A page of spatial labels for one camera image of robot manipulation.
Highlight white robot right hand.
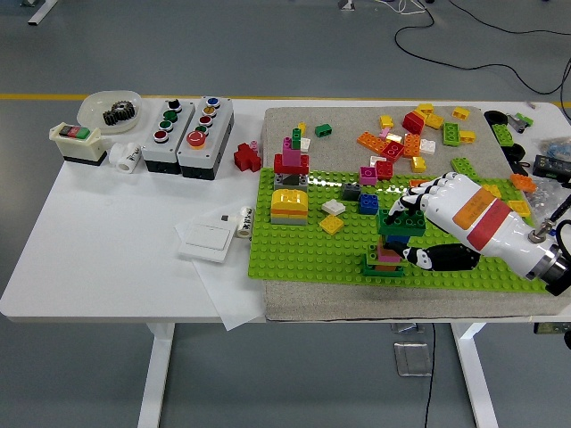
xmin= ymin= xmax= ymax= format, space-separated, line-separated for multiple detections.
xmin=385 ymin=172 xmax=561 ymax=281

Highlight orange rectangular brick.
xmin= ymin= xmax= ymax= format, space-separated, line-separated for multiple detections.
xmin=403 ymin=132 xmax=423 ymax=160

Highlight white paper sheet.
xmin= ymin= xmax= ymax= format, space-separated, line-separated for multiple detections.
xmin=174 ymin=205 xmax=268 ymax=332

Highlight red cross-shaped brick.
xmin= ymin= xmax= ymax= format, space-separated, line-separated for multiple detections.
xmin=233 ymin=142 xmax=264 ymax=173

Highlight grey-brown mat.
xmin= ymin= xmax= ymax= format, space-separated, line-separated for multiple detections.
xmin=261 ymin=105 xmax=571 ymax=321

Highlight green flat base brick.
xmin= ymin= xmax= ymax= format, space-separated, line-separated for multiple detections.
xmin=360 ymin=243 xmax=408 ymax=278

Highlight clear bag of blue parts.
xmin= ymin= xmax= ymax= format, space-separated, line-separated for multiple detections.
xmin=538 ymin=136 xmax=571 ymax=162

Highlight white pipe tee fitting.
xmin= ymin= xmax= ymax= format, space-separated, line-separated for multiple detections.
xmin=108 ymin=141 xmax=143 ymax=173

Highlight pink stacked brick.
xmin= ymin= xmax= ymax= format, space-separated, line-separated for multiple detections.
xmin=377 ymin=243 xmax=402 ymax=264

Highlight metal floor socket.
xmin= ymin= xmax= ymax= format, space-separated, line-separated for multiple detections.
xmin=393 ymin=342 xmax=433 ymax=378

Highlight orange square brick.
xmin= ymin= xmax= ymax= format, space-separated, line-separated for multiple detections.
xmin=509 ymin=173 xmax=538 ymax=193

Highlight cream red-green switch box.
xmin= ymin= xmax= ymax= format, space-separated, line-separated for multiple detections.
xmin=48 ymin=122 xmax=112 ymax=168

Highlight black electronic box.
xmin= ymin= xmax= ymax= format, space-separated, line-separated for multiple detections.
xmin=532 ymin=154 xmax=571 ymax=182

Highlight white table leg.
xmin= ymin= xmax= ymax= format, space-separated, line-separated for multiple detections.
xmin=450 ymin=321 xmax=500 ymax=428
xmin=137 ymin=321 xmax=176 ymax=428

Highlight black hanging cable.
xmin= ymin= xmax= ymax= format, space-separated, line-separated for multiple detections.
xmin=422 ymin=321 xmax=436 ymax=428

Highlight white plastic bowl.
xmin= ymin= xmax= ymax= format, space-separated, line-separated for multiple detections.
xmin=78 ymin=90 xmax=144 ymax=135

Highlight clear plastic bag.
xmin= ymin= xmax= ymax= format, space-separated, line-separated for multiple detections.
xmin=525 ymin=177 xmax=571 ymax=222

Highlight table control panel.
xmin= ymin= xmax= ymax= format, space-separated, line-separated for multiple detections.
xmin=534 ymin=321 xmax=571 ymax=335

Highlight white table foot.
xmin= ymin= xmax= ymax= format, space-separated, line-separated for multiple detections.
xmin=27 ymin=0 xmax=59 ymax=26

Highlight black floor cable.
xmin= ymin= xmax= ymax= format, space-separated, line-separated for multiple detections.
xmin=445 ymin=0 xmax=571 ymax=36
xmin=394 ymin=0 xmax=571 ymax=95

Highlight grey brick with dark wedge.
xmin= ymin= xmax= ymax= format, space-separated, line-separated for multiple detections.
xmin=274 ymin=172 xmax=310 ymax=189

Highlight white floor cable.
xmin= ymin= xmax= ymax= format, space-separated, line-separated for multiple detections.
xmin=374 ymin=0 xmax=427 ymax=15

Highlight large red brick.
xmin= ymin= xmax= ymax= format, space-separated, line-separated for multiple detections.
xmin=402 ymin=111 xmax=425 ymax=134

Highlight red wide brick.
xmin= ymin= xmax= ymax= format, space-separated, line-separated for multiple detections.
xmin=273 ymin=153 xmax=311 ymax=176

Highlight white printed cylinder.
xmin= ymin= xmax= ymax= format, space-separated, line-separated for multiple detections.
xmin=235 ymin=205 xmax=254 ymax=239

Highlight tall pink brick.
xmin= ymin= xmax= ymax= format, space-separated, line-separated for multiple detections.
xmin=281 ymin=136 xmax=302 ymax=167

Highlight grey four-button box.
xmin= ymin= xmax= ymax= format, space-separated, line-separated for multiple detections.
xmin=140 ymin=98 xmax=196 ymax=174

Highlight green studded baseplate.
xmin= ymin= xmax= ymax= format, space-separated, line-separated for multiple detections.
xmin=247 ymin=167 xmax=561 ymax=294

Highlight grey emergency-stop button box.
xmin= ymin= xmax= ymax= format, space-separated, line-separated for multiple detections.
xmin=177 ymin=95 xmax=236 ymax=180

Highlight white wall switch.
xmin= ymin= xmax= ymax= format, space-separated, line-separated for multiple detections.
xmin=178 ymin=218 xmax=236 ymax=265

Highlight yellow domed brick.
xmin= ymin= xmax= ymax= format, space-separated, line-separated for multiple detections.
xmin=270 ymin=188 xmax=310 ymax=212

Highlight dark green long brick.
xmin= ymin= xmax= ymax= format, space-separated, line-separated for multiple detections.
xmin=377 ymin=208 xmax=427 ymax=236

